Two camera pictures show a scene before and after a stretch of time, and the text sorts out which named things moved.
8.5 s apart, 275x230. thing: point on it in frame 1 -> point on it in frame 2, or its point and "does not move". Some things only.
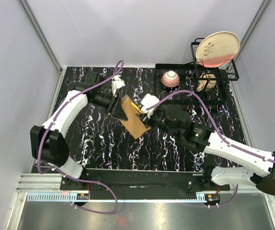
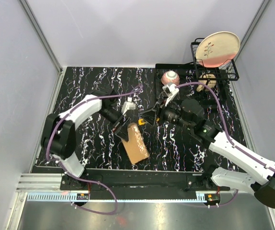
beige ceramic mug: [202, 84] does not move
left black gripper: [116, 110] -> [122, 132]
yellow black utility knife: [137, 108] -> [139, 122]
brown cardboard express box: [134, 125] -> [136, 146]
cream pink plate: [217, 49] does not move
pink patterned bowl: [170, 79] does not move
